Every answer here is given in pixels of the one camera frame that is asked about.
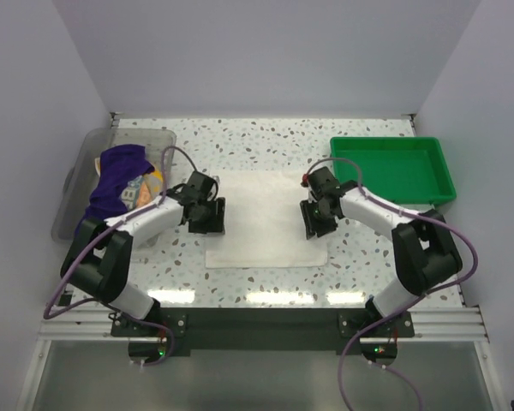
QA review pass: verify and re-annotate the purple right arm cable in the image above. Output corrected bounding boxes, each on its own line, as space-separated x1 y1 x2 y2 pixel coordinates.
308 157 480 411

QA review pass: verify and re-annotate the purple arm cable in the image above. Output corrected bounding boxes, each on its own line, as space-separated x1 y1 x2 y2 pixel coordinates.
42 146 198 368
308 157 480 411

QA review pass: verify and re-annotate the aluminium frame rail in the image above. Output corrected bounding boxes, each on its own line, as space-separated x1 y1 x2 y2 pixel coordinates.
38 307 489 343

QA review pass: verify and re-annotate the purple towel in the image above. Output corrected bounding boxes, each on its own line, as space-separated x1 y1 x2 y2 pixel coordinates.
75 144 154 235

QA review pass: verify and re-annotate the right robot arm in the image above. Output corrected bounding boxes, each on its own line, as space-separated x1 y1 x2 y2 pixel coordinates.
300 167 463 337

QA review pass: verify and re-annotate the colourful patterned towel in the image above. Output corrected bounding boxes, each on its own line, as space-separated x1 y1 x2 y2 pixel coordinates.
93 157 168 213

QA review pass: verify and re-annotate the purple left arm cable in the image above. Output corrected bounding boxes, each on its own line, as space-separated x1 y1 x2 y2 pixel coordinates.
42 146 198 368

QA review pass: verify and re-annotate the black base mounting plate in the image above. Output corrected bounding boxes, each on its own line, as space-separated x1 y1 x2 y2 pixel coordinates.
110 306 416 358

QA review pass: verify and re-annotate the green plastic tray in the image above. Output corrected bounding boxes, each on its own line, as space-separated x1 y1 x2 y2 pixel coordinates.
330 136 457 206

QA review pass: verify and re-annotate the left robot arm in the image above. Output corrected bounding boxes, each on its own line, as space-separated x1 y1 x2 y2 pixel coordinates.
60 171 226 337

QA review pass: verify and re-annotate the white towel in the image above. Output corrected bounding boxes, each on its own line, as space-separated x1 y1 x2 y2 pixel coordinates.
206 170 328 269

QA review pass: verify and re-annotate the clear grey plastic bin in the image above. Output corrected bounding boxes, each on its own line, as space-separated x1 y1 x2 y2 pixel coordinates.
51 128 176 244

